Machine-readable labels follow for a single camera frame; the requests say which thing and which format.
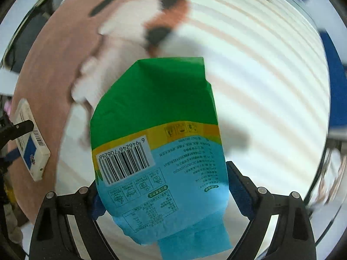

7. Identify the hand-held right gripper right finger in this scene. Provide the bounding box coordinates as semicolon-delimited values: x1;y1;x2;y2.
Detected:
226;161;316;260

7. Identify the green and blue snack bag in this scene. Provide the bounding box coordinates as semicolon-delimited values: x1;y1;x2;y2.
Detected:
90;57;234;259

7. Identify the calico cat shaped mat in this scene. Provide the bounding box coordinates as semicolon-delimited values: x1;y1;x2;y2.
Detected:
71;0;207;110

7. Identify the brown tablecloth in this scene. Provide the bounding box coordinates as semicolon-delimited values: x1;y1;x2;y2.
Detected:
7;0;170;220

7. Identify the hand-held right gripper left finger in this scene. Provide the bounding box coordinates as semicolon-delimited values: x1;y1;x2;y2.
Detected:
29;186;109;260

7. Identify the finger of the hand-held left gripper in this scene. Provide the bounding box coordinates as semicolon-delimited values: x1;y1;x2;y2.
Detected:
0;119;34;147
0;150;23;172

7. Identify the white and blue medicine box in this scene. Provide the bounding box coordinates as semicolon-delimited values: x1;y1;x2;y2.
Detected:
12;99;51;182

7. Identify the white cloth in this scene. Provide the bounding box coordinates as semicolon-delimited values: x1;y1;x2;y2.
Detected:
0;68;20;96

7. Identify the person's left forearm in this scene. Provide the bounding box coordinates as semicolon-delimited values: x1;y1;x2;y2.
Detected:
5;208;23;245

